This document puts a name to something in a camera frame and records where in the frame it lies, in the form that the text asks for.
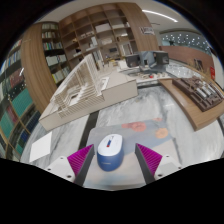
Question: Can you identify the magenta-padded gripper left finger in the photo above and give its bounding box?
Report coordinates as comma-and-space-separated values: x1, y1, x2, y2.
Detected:
44, 143, 96, 188

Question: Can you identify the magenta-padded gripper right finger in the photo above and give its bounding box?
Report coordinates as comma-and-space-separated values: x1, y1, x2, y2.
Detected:
134, 143, 183, 185

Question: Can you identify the blue and white computer mouse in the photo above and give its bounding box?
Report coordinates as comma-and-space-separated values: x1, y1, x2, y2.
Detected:
96, 133, 125, 173

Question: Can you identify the grey floral print mouse pad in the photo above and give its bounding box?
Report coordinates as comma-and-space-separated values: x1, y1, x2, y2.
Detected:
82, 119, 179, 190

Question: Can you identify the white paper sheet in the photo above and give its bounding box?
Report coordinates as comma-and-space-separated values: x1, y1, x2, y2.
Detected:
29, 131, 53, 163

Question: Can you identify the light wooden side table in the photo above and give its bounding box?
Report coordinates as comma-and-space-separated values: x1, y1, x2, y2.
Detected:
158, 77, 224, 132

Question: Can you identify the white slatted architectural model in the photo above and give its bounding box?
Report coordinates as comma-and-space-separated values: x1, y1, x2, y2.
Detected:
38, 53, 139, 132

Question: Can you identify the dark brown architectural model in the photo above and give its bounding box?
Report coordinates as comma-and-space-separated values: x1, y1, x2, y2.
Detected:
171, 75, 224, 112

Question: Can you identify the dark bookshelf with colourful books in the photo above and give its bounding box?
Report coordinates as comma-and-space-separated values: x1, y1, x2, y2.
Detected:
0, 38, 43, 160

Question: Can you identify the group of ceiling spotlights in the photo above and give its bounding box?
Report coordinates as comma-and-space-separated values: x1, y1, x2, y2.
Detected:
161, 31, 208, 48

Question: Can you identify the wooden shelf unit with books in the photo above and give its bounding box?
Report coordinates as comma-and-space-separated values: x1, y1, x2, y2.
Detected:
40, 3, 160, 85

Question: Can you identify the hanging white sign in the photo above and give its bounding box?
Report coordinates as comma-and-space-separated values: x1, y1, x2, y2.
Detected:
139, 26, 156, 36

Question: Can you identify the long ceiling light strip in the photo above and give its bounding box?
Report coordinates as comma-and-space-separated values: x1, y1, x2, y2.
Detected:
141, 8, 180, 24

